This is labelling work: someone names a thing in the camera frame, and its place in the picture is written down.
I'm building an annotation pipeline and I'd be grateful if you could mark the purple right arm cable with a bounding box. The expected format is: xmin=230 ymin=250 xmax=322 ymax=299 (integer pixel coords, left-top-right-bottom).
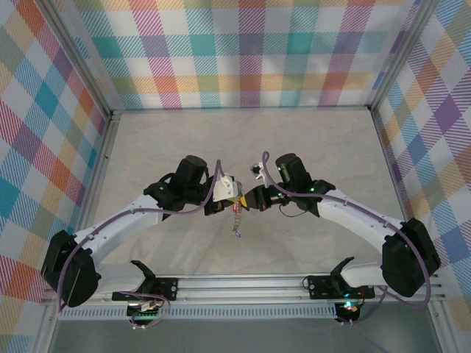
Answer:
xmin=260 ymin=150 xmax=432 ymax=327

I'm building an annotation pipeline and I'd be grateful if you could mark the thin black cable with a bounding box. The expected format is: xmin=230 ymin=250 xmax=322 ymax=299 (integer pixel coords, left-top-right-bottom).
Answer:
xmin=278 ymin=202 xmax=308 ymax=219

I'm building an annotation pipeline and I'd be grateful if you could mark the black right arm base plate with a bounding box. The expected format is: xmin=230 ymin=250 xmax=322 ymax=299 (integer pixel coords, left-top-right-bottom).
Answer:
xmin=306 ymin=274 xmax=376 ymax=301

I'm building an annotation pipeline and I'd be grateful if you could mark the aluminium frame post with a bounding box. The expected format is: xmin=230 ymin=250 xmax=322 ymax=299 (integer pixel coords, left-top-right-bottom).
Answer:
xmin=43 ymin=0 xmax=116 ymax=115
xmin=369 ymin=0 xmax=439 ymax=111

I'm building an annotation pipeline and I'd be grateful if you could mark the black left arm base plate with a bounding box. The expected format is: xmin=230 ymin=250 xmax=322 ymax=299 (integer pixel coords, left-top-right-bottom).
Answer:
xmin=111 ymin=277 xmax=180 ymax=303

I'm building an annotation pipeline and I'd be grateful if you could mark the controller board with lit LED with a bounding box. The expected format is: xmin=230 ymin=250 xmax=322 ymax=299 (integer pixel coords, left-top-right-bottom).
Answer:
xmin=333 ymin=299 xmax=364 ymax=325

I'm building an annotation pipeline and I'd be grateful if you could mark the controller board with wires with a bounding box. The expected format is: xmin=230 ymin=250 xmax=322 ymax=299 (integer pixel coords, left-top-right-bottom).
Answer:
xmin=127 ymin=300 xmax=172 ymax=330

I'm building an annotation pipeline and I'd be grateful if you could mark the aluminium frame rail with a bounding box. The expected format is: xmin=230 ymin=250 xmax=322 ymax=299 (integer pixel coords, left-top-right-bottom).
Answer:
xmin=110 ymin=105 xmax=373 ymax=114
xmin=78 ymin=110 xmax=123 ymax=224
xmin=370 ymin=108 xmax=430 ymax=274

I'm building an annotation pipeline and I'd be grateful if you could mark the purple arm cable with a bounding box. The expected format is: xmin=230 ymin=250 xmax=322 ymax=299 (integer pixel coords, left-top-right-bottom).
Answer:
xmin=260 ymin=150 xmax=432 ymax=327
xmin=57 ymin=158 xmax=224 ymax=313

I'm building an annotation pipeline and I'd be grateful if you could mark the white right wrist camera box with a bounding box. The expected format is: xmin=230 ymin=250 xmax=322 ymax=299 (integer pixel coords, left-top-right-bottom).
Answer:
xmin=249 ymin=163 xmax=268 ymax=182

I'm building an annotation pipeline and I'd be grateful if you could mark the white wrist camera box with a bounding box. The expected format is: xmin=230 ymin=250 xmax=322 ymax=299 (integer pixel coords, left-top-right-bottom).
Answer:
xmin=249 ymin=163 xmax=268 ymax=182
xmin=212 ymin=174 xmax=244 ymax=203

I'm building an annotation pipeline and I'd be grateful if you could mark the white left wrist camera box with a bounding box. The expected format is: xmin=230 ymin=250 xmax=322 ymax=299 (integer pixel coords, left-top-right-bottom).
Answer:
xmin=212 ymin=174 xmax=244 ymax=203

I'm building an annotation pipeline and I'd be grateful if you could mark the wide aluminium mounting rail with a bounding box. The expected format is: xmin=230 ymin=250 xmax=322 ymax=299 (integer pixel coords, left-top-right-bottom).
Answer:
xmin=40 ymin=271 xmax=446 ymax=307

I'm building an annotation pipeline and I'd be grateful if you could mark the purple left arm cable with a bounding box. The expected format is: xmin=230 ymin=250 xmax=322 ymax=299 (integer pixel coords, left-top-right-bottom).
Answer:
xmin=57 ymin=158 xmax=224 ymax=313

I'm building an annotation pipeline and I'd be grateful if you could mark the slotted grey cable duct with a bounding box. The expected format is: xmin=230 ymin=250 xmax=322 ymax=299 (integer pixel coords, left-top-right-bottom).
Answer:
xmin=57 ymin=307 xmax=338 ymax=321

